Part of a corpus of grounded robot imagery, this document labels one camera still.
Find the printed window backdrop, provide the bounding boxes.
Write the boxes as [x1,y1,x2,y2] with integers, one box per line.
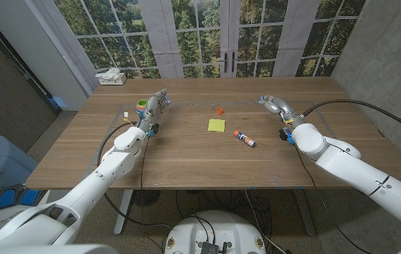
[52,0,366,79]

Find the white robot head edge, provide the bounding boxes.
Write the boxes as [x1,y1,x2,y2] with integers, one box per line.
[0,243,118,254]

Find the yellow sticky note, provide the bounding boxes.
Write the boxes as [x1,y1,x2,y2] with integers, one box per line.
[207,119,226,133]

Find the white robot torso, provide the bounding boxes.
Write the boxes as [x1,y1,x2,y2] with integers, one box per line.
[164,210,266,254]

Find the thin black right wrist wire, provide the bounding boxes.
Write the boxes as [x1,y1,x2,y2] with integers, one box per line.
[293,145,374,254]

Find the white table leg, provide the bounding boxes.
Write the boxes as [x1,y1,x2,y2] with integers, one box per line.
[113,189,134,236]

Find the thin black wrist wire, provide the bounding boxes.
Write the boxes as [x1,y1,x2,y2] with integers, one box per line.
[139,136,149,193]
[293,145,374,254]

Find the blue storage bin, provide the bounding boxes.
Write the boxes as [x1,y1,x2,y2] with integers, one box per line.
[0,135,39,194]

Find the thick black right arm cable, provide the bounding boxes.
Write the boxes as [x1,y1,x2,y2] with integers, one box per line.
[300,99,401,138]

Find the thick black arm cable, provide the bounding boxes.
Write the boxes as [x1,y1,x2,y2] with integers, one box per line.
[96,121,175,229]
[300,99,401,138]

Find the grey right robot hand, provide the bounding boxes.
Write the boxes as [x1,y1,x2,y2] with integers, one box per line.
[256,95,307,128]

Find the blue black foot pedal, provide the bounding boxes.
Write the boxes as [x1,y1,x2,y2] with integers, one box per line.
[0,183,48,212]

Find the rainbow stacked toy cups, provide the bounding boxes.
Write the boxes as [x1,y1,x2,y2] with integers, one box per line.
[135,99,149,114]

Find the thin black left wrist wire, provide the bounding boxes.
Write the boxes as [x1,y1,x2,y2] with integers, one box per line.
[139,136,149,193]

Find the white tissue box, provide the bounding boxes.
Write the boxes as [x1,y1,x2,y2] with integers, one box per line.
[95,68,128,86]

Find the white floor cable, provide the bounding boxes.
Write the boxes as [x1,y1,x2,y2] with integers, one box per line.
[244,189,288,254]

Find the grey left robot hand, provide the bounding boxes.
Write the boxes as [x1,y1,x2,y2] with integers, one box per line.
[137,87,171,134]

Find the black round floor fan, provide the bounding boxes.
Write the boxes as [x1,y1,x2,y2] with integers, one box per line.
[132,189,161,207]

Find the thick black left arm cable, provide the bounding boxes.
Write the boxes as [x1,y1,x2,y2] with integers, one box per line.
[96,121,175,229]

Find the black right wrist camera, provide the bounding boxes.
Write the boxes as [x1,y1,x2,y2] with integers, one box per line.
[279,127,295,145]

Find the orange white glue stick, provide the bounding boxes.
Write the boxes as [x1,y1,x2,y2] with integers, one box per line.
[233,130,257,148]

